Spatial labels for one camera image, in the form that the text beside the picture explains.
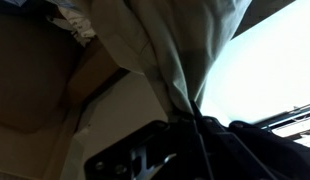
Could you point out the dark window frame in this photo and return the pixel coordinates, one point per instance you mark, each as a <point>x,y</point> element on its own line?
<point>295,115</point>

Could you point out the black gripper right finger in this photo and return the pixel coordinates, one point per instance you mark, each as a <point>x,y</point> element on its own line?
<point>255,153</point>

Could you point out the white printed cloth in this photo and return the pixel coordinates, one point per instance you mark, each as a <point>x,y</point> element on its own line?
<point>78,26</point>

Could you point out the grey cloth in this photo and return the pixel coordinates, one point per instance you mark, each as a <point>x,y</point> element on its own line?
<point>168,50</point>

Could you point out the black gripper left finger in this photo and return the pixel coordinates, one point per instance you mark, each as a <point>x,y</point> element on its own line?
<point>155,150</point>

